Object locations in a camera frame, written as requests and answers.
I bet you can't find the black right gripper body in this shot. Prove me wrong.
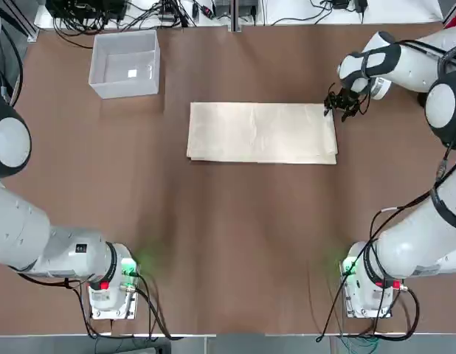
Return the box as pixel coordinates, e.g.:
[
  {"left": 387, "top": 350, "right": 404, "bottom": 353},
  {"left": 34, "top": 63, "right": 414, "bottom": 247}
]
[{"left": 334, "top": 87, "right": 365, "bottom": 108}]

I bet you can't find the cream tablecloth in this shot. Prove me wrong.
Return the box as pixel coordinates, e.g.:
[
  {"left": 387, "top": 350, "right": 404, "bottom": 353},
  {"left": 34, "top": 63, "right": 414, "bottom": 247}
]
[{"left": 185, "top": 102, "right": 339, "bottom": 165}]

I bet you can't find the clear plastic box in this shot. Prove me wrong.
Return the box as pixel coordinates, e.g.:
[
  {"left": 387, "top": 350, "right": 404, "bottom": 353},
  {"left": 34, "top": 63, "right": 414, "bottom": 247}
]
[{"left": 88, "top": 29, "right": 162, "bottom": 100}]

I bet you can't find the black electronics box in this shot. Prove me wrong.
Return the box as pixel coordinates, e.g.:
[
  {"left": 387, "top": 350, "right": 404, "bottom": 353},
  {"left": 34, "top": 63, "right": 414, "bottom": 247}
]
[{"left": 46, "top": 0, "right": 126, "bottom": 20}]

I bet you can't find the black power supply unit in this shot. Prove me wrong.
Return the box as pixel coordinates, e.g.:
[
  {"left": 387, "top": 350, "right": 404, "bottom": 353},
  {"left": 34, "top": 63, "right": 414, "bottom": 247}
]
[{"left": 239, "top": 0, "right": 259, "bottom": 18}]

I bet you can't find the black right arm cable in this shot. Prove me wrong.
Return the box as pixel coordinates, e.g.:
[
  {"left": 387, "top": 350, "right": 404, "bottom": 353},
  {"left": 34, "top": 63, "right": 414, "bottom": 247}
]
[{"left": 362, "top": 38, "right": 456, "bottom": 272}]

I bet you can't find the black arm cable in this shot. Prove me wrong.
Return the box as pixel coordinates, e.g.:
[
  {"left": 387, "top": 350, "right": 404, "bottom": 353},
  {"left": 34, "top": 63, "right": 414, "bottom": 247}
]
[
  {"left": 0, "top": 32, "right": 24, "bottom": 108},
  {"left": 362, "top": 38, "right": 456, "bottom": 272}
]

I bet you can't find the aluminium frame post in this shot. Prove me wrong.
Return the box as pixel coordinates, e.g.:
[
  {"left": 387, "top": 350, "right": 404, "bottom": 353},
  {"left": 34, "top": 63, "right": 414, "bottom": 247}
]
[{"left": 229, "top": 0, "right": 243, "bottom": 33}]

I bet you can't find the black right base cable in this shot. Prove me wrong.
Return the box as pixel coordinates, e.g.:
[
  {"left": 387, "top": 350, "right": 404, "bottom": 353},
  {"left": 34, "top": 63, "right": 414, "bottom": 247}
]
[{"left": 315, "top": 271, "right": 349, "bottom": 342}]

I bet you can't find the black base cable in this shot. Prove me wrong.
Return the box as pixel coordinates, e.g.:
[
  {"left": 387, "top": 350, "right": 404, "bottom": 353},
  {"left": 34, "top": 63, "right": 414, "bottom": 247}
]
[
  {"left": 315, "top": 271, "right": 349, "bottom": 342},
  {"left": 134, "top": 271, "right": 184, "bottom": 341}
]

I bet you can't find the black table cable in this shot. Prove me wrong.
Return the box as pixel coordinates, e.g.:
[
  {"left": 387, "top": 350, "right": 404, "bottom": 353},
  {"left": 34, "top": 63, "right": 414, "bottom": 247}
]
[{"left": 52, "top": 16, "right": 96, "bottom": 49}]

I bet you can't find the black left base cable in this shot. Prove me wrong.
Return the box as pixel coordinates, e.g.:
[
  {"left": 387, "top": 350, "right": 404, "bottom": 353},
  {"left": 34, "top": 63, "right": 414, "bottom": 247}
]
[{"left": 134, "top": 271, "right": 184, "bottom": 341}]

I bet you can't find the aluminium frame rail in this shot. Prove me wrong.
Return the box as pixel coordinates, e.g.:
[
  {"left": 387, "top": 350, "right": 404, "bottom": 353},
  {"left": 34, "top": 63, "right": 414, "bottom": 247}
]
[{"left": 13, "top": 0, "right": 40, "bottom": 42}]

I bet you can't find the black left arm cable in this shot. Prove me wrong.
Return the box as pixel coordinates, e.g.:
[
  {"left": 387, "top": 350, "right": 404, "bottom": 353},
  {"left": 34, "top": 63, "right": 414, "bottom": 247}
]
[{"left": 0, "top": 32, "right": 24, "bottom": 108}]

